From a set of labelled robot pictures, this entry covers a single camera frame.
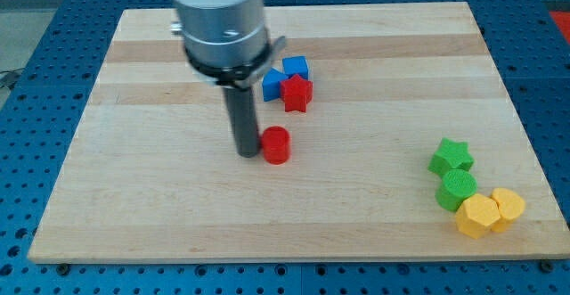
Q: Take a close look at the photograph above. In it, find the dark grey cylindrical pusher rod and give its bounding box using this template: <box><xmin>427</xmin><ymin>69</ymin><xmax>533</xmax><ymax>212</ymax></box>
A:
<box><xmin>223</xmin><ymin>88</ymin><xmax>260</xmax><ymax>158</ymax></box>

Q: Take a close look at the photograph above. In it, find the red cylinder block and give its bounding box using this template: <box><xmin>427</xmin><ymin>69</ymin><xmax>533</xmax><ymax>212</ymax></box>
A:
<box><xmin>261</xmin><ymin>126</ymin><xmax>291</xmax><ymax>165</ymax></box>

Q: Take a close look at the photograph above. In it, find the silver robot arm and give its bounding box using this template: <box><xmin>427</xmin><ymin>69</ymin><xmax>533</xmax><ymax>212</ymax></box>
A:
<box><xmin>172</xmin><ymin>0</ymin><xmax>285</xmax><ymax>158</ymax></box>

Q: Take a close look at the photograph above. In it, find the blue pentagon block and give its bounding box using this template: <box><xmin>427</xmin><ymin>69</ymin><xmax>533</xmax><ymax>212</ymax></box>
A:
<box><xmin>262</xmin><ymin>69</ymin><xmax>289</xmax><ymax>102</ymax></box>

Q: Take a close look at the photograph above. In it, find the red star block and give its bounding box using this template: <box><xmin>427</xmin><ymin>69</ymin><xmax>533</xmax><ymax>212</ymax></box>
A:
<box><xmin>280</xmin><ymin>74</ymin><xmax>314</xmax><ymax>112</ymax></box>

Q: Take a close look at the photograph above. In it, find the blue cube block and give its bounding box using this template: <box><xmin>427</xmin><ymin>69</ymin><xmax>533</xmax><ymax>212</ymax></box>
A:
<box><xmin>281</xmin><ymin>56</ymin><xmax>309</xmax><ymax>79</ymax></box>

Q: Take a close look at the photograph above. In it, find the wooden board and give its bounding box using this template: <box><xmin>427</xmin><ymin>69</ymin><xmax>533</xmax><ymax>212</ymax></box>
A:
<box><xmin>28</xmin><ymin>2</ymin><xmax>569</xmax><ymax>264</ymax></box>

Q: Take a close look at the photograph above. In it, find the green star block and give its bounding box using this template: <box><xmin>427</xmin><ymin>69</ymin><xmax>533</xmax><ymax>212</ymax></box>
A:
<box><xmin>427</xmin><ymin>137</ymin><xmax>475</xmax><ymax>177</ymax></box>

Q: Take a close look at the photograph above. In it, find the green cylinder block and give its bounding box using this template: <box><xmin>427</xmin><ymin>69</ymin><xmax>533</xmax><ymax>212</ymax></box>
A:
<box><xmin>435</xmin><ymin>169</ymin><xmax>477</xmax><ymax>212</ymax></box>

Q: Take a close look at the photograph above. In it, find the yellow hexagon block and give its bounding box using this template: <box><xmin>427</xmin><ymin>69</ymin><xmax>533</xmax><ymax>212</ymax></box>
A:
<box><xmin>455</xmin><ymin>193</ymin><xmax>501</xmax><ymax>239</ymax></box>

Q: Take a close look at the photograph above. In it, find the yellow cylinder block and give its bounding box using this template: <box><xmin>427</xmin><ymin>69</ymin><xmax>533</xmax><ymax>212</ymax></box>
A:
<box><xmin>491</xmin><ymin>187</ymin><xmax>526</xmax><ymax>233</ymax></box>

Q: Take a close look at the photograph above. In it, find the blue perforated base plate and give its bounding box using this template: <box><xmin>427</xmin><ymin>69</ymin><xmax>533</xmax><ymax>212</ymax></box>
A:
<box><xmin>1</xmin><ymin>0</ymin><xmax>569</xmax><ymax>294</ymax></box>

